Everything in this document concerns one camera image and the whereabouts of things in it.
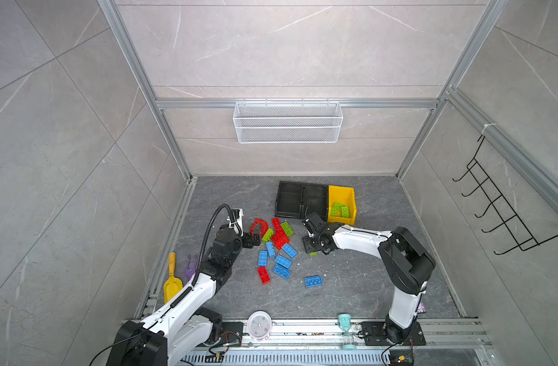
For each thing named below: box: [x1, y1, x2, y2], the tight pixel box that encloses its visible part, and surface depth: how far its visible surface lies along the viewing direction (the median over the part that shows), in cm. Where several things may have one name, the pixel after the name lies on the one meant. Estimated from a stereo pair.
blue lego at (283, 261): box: [274, 254, 293, 270], surface depth 90 cm
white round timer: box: [246, 311, 276, 341], surface depth 75 cm
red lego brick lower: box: [256, 265, 271, 285], surface depth 87 cm
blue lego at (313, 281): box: [304, 275, 324, 288], surface depth 85 cm
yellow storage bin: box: [327, 185, 357, 225], surface depth 105 cm
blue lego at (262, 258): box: [257, 250, 268, 267], surface depth 92 cm
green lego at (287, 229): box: [280, 221, 295, 238], surface depth 100 cm
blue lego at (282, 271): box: [272, 264, 292, 280], surface depth 88 cm
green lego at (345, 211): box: [340, 205, 350, 219], surface depth 106 cm
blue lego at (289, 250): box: [281, 243, 298, 259], surface depth 93 cm
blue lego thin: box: [266, 240, 276, 259], surface depth 92 cm
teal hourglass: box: [338, 313, 357, 350], surface depth 75 cm
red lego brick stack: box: [271, 218, 291, 251], surface depth 97 cm
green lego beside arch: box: [261, 227, 274, 244], surface depth 97 cm
